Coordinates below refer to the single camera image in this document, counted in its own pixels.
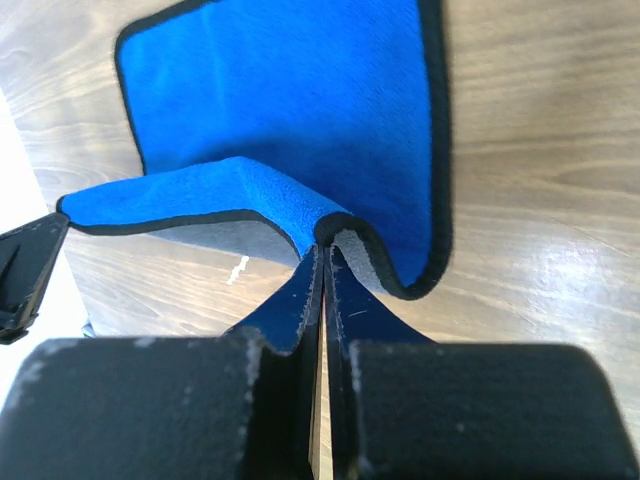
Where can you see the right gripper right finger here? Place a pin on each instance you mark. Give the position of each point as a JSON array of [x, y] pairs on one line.
[[406, 407]]

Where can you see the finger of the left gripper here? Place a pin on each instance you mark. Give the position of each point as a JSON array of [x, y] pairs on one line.
[[28, 256]]

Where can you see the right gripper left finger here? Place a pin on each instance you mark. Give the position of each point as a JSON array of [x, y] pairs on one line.
[[236, 406]]

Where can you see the blue and grey towel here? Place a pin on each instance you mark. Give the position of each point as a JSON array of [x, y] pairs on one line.
[[314, 117]]

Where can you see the white scrap on table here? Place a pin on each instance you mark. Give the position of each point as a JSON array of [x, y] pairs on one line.
[[237, 270]]

